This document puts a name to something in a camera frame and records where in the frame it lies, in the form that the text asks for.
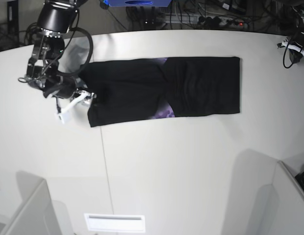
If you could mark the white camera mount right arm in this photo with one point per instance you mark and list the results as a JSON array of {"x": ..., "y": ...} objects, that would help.
[{"x": 71, "y": 106}]

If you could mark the black T-shirt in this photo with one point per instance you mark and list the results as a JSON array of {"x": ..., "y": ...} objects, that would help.
[{"x": 142, "y": 89}]

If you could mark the white partition panel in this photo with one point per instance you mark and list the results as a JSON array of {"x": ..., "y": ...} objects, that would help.
[
  {"x": 35, "y": 215},
  {"x": 279, "y": 207}
]

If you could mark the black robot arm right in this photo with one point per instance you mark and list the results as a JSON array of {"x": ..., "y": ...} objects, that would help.
[{"x": 57, "y": 18}]

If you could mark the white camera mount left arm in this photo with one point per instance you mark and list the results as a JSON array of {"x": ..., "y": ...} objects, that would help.
[{"x": 287, "y": 44}]

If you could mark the white partition panel right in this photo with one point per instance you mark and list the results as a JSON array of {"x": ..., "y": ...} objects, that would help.
[{"x": 279, "y": 207}]

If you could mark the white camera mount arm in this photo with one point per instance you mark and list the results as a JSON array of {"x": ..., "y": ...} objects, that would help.
[
  {"x": 287, "y": 44},
  {"x": 71, "y": 106}
]

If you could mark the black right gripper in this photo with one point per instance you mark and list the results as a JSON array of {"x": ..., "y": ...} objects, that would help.
[{"x": 64, "y": 90}]

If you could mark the blue box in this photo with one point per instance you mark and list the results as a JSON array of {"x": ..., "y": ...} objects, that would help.
[{"x": 147, "y": 3}]

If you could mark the white partition panel left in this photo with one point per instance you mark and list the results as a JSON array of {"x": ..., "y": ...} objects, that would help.
[{"x": 35, "y": 215}]

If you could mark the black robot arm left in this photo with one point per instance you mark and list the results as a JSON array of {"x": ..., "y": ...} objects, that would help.
[{"x": 291, "y": 57}]

